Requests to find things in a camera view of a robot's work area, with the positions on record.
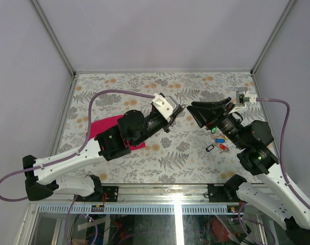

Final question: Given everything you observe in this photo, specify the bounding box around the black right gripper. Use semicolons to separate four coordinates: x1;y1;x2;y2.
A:
186;96;248;150

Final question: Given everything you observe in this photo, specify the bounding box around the red key tag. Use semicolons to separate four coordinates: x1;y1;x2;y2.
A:
219;144;227;150

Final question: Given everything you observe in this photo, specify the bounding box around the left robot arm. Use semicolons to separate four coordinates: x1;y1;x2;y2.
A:
22;106;184;202

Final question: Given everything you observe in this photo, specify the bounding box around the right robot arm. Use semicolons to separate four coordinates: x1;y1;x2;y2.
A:
187;95;310;234

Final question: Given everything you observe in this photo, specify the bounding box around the black key tag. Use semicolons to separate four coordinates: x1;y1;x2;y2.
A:
205;144;214;152

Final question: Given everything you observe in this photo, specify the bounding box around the floral patterned table mat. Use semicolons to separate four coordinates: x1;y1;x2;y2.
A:
59;71;258;184

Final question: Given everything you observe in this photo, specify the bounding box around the pink folded cloth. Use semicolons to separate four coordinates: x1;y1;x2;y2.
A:
89;115;146;155

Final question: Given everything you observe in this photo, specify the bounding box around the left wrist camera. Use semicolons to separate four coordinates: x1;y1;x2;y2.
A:
152;93;179;122

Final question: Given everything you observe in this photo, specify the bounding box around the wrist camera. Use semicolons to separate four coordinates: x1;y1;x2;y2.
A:
230;87;257;114
152;93;179;122

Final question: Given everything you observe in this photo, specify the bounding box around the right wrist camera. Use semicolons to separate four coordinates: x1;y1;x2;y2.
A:
230;87;257;114

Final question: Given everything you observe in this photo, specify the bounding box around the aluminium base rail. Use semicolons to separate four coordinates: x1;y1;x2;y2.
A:
26;178;240;203

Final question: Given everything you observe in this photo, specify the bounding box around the white perforated cable duct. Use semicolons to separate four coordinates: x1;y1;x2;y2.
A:
39;204;229;214

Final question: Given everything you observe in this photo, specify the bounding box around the left aluminium frame post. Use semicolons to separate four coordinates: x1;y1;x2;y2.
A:
29;0;76;78

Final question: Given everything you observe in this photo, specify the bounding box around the aluminium frame post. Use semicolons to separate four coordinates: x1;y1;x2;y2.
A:
250;0;298;76
29;0;76;78

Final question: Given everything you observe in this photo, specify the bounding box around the right aluminium frame post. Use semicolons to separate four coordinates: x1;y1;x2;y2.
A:
250;0;298;76

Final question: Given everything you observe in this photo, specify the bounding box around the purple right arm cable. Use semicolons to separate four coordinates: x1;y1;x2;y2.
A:
255;97;310;215

